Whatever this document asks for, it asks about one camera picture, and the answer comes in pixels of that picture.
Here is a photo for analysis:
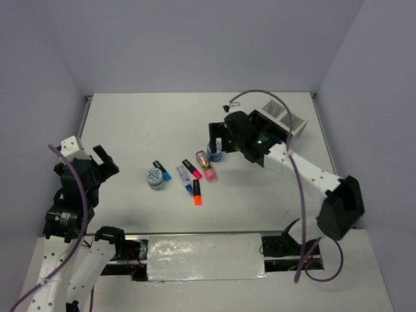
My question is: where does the blue round tape tub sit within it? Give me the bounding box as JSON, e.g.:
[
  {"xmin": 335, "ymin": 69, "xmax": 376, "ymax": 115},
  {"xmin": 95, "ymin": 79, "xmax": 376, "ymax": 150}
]
[{"xmin": 206, "ymin": 138, "xmax": 223, "ymax": 163}]

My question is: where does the pink cap marker tube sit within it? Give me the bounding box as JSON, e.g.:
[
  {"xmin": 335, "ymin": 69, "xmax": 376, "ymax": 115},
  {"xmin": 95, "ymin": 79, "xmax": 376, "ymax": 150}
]
[{"xmin": 196, "ymin": 150, "xmax": 217, "ymax": 183}]

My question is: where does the pink cap highlighter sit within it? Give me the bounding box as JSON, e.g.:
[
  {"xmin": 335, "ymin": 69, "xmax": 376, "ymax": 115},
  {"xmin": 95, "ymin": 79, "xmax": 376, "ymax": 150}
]
[{"xmin": 182, "ymin": 159, "xmax": 202, "ymax": 179}]

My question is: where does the clear glue bottle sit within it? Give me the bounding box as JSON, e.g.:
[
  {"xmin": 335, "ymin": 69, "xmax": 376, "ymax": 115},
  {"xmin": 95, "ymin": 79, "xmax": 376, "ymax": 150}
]
[{"xmin": 176, "ymin": 165, "xmax": 193, "ymax": 196}]

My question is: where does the blue cap highlighter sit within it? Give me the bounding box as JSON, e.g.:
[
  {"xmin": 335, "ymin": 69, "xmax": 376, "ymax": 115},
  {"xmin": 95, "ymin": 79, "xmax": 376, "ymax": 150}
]
[{"xmin": 153, "ymin": 161, "xmax": 172, "ymax": 181}]

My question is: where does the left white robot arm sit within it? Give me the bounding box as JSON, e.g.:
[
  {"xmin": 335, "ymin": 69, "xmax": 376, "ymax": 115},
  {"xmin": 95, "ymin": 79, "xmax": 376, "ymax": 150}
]
[{"xmin": 23, "ymin": 136, "xmax": 127, "ymax": 311}]

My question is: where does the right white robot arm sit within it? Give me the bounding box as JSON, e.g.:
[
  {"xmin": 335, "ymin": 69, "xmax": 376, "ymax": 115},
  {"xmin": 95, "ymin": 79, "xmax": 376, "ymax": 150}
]
[{"xmin": 209, "ymin": 110, "xmax": 365, "ymax": 257}]

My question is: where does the black slotted organizer box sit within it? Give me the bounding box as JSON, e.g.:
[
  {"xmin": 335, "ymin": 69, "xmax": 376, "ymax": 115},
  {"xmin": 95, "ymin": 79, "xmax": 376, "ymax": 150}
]
[{"xmin": 248, "ymin": 110, "xmax": 289, "ymax": 150}]

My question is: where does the white mesh organizer box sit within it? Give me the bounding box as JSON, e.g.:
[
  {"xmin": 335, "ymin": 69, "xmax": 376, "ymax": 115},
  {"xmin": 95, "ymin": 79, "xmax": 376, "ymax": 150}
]
[{"xmin": 260, "ymin": 100, "xmax": 308, "ymax": 140}]

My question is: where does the orange cap highlighter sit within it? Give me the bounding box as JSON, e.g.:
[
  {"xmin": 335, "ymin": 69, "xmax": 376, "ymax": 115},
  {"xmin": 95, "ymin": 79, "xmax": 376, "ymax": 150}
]
[{"xmin": 192, "ymin": 179, "xmax": 202, "ymax": 205}]

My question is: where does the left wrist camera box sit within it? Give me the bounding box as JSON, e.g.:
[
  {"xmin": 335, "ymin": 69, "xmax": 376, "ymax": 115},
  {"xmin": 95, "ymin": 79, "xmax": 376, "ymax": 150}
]
[{"xmin": 60, "ymin": 136, "xmax": 88, "ymax": 161}]

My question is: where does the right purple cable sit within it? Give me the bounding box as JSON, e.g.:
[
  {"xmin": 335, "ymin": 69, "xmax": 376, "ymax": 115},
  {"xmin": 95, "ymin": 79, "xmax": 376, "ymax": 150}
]
[{"xmin": 227, "ymin": 89, "xmax": 345, "ymax": 284}]

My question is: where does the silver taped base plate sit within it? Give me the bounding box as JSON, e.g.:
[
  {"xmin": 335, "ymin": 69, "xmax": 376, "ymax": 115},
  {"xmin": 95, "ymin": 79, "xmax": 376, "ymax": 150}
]
[{"xmin": 147, "ymin": 233, "xmax": 267, "ymax": 281}]

